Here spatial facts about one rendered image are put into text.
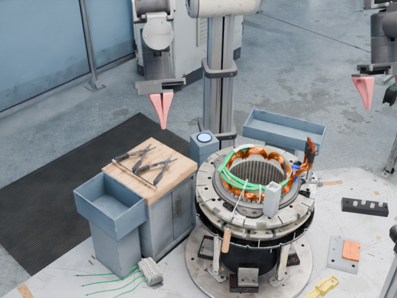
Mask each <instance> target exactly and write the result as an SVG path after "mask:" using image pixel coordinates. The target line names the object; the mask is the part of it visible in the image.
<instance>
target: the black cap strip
mask: <svg viewBox="0 0 397 298"><path fill-rule="evenodd" d="M354 201H357V206H354V205H353V203H354ZM371 203H374V204H375V206H374V208H371V207H370V206H371ZM378 204H379V202H375V201H370V200H366V203H365V205H363V204H362V200H361V199H352V198H346V197H343V198H342V199H341V211H342V212H350V213H359V214H364V215H373V216H382V217H388V215H389V209H388V203H385V202H383V205H382V207H380V206H379V205H378Z"/></svg>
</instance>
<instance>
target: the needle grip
mask: <svg viewBox="0 0 397 298"><path fill-rule="evenodd" d="M231 233H232V232H231V231H230V230H229V232H227V230H225V231H224V237H223V243H222V252H225V253H226V252H228V250H229V243H230V237H231Z"/></svg>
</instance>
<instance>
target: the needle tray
mask: <svg viewBox="0 0 397 298"><path fill-rule="evenodd" d="M326 130H327V125H324V124H319V123H316V122H311V121H306V120H303V119H298V118H293V117H290V116H285V115H280V114H276V113H272V112H267V111H263V110H259V109H254V108H253V109H252V111H251V113H250V115H249V116H248V118H247V120H246V121H245V123H244V124H243V132H242V136H243V137H246V138H250V139H253V140H258V141H263V142H265V146H266V145H267V146H271V147H275V148H278V149H281V150H284V151H285V153H286V152H288V153H290V154H292V155H294V156H296V157H297V158H298V151H303V152H304V150H305V144H306V142H307V137H309V138H311V140H312V142H313V141H314V145H316V146H317V150H318V151H317V155H319V152H320V149H321V146H322V144H323V141H324V138H325V136H326Z"/></svg>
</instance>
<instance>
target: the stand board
mask: <svg viewBox="0 0 397 298"><path fill-rule="evenodd" d="M150 144H152V145H151V146H150V147H149V148H153V147H156V148H155V149H153V150H151V151H149V152H148V153H147V158H144V160H143V162H142V165H141V166H140V167H143V166H146V165H147V164H149V165H151V164H155V163H159V162H162V161H165V160H167V159H168V158H169V157H170V156H171V155H173V156H172V157H171V159H170V160H173V159H175V158H178V159H177V160H176V161H173V162H172V163H170V164H169V165H168V166H169V167H170V172H167V171H165V173H164V175H163V178H162V179H161V180H160V181H159V182H158V183H157V185H156V187H157V192H156V191H154V190H153V189H151V188H150V187H148V186H147V185H145V184H143V183H142V182H140V181H139V180H137V179H136V178H134V177H132V176H131V175H130V174H128V173H127V172H125V171H123V170H122V169H120V168H119V167H117V166H115V165H114V164H112V163H110V164H108V165H107V166H106V167H104V168H102V171H105V172H107V173H108V174H110V175H111V176H112V177H114V178H115V179H117V180H119V181H120V182H121V183H123V184H124V185H126V186H128V187H129V188H130V189H132V190H133V191H135V192H137V193H138V194H139V195H141V196H142V197H144V198H145V204H146V205H148V206H149V205H150V204H152V203H153V202H155V201H156V200H157V199H159V198H160V197H161V196H162V195H164V194H165V193H167V192H168V191H169V190H171V189H172V188H173V187H174V186H176V185H177V184H179V183H180V182H181V181H182V180H184V179H185V178H186V177H188V176H189V175H190V174H191V173H193V172H194V171H196V170H197V163H196V162H194V161H193V160H190V159H189V158H187V157H185V156H184V155H182V154H180V153H178V152H176V151H175V150H173V149H171V148H170V147H167V146H166V145H164V144H163V143H161V142H159V141H157V140H155V139H153V138H152V137H151V138H149V139H148V140H146V141H144V142H143V143H142V144H140V145H138V146H137V147H135V148H134V149H132V150H131V151H129V152H128V153H133V152H135V151H139V149H141V150H143V149H145V148H146V147H147V146H149V145H150ZM141 157H142V156H141V155H139V154H137V155H136V156H130V157H129V158H127V159H126V160H123V161H120V162H119V163H120V164H121V165H123V166H125V167H126V168H128V169H130V170H131V171H132V168H133V166H134V165H135V164H136V163H137V161H138V160H140V158H141ZM140 167H139V168H140ZM161 171H162V168H161V166H158V167H157V168H155V167H153V168H151V169H150V170H148V171H145V172H143V173H141V174H139V176H141V177H142V178H143V179H145V180H147V181H148V182H150V183H152V184H153V180H154V179H155V178H156V177H157V176H158V174H159V173H160V172H161Z"/></svg>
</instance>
